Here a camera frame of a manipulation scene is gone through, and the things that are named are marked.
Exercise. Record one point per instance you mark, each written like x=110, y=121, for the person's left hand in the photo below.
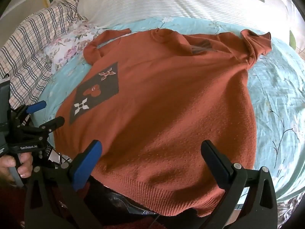
x=25, y=165

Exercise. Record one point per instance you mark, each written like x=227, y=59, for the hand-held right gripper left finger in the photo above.
x=91, y=158

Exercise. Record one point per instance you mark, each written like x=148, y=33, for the white striped pillow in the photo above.
x=166, y=2

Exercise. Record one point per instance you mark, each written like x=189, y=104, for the plaid cloth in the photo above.
x=28, y=43

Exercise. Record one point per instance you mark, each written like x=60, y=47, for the green patterned cushion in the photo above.
x=292, y=39

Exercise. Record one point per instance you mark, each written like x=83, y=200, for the pink floral cloth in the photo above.
x=69, y=47

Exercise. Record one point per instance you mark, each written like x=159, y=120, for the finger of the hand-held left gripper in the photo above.
x=53, y=122
x=37, y=106

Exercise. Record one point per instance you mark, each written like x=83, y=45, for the light blue floral bed sheet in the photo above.
x=274, y=88

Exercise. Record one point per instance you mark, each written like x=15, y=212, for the orange knitted sweater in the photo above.
x=166, y=112

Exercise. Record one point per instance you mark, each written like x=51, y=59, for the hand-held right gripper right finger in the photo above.
x=213, y=162

